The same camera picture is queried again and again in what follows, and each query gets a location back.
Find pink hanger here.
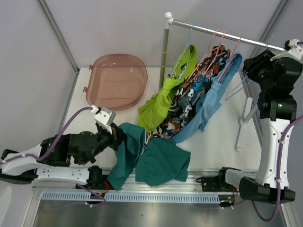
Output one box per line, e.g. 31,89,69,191
187,29,220,82
217,36,243,83
189,30,228,79

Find teal green shorts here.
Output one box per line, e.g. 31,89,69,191
107,122,191,191

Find light blue shorts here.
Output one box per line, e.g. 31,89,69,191
172,52,243,143

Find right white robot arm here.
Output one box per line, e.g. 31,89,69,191
216,50,303,204

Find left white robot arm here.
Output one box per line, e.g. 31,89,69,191
0,124,126,190

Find lime green shorts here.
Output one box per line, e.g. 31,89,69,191
138,44,197,131

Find orange blue patterned shorts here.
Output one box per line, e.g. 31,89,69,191
152,44,231,139

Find pink translucent plastic basin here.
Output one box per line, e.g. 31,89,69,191
83,53,148,111

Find metal clothes rack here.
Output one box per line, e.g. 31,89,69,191
159,12,286,152

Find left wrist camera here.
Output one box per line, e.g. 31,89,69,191
91,105,116,134

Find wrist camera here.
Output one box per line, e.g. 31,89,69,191
270,39,303,61
91,105,116,134

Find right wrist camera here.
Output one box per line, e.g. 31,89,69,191
270,39,303,61

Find slotted cable duct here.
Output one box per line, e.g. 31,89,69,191
42,191,221,204

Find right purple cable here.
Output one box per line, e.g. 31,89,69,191
250,41,303,222

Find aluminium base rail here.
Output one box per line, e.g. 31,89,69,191
33,169,219,193

